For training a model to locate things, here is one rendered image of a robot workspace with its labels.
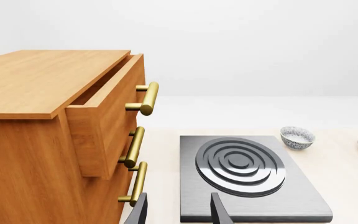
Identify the wooden cabinet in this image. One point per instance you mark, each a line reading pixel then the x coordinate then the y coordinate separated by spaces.
pixel 26 130

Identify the flat black stove plate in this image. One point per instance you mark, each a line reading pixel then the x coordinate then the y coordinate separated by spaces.
pixel 241 177

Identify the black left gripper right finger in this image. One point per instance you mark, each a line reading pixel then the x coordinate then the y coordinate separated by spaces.
pixel 218 211

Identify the patterned black and white bowl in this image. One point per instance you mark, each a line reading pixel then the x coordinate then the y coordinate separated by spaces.
pixel 297 138

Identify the open wooden drawer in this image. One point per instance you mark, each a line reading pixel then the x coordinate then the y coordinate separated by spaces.
pixel 104 116

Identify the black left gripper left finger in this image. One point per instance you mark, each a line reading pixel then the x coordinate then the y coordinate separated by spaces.
pixel 138 212

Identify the closed wooden drawer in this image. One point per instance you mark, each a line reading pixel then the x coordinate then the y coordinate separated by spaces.
pixel 117 193
pixel 126 154

